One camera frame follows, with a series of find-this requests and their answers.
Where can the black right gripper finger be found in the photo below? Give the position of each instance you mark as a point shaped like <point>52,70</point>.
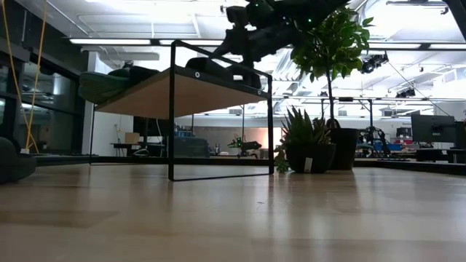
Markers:
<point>256,78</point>

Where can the black rubber slipper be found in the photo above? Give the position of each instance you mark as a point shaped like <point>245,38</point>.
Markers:
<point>207,65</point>
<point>14,163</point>

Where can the green rubber slipper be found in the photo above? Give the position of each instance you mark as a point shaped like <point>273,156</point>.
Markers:
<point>143,74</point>
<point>98,87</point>

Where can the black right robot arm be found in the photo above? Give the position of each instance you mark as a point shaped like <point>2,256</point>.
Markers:
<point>320,7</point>

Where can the tall leafy potted plant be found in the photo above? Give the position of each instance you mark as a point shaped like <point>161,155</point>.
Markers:
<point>335,40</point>

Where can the small potted succulent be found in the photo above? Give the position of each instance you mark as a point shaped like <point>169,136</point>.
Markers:
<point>309,156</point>

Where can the dark storage bin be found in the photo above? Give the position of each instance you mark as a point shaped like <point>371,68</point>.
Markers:
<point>191,147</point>

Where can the black ceiling-hung device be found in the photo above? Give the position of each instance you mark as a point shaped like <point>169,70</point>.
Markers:
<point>373,62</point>

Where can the brown cardboard box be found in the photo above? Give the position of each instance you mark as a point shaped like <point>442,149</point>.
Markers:
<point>132,138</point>

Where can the ceiling light strip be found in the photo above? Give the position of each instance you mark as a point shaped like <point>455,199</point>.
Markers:
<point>109,41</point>

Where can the black computer monitor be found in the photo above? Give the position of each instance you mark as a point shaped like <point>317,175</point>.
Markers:
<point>433,129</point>

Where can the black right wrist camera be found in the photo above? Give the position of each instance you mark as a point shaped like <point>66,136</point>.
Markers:
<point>237,16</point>

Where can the wooden shelf with black frame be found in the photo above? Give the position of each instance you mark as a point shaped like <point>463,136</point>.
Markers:
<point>204,96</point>

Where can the black aluminium table frame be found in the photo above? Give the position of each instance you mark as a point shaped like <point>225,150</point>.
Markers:
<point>418,165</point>

